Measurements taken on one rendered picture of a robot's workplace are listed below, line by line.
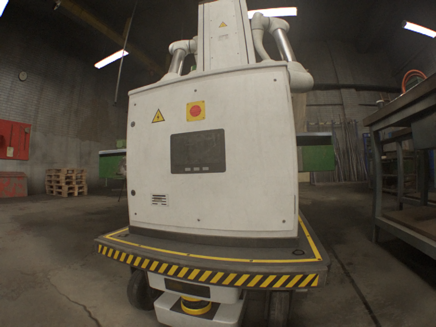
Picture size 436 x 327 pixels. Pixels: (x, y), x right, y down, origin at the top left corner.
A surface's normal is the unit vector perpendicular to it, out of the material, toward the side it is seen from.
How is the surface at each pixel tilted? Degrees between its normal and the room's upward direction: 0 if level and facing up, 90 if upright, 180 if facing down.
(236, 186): 90
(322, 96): 90
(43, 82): 90
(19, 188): 90
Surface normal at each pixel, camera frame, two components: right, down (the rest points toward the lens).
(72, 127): 0.96, -0.04
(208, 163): -0.29, -0.04
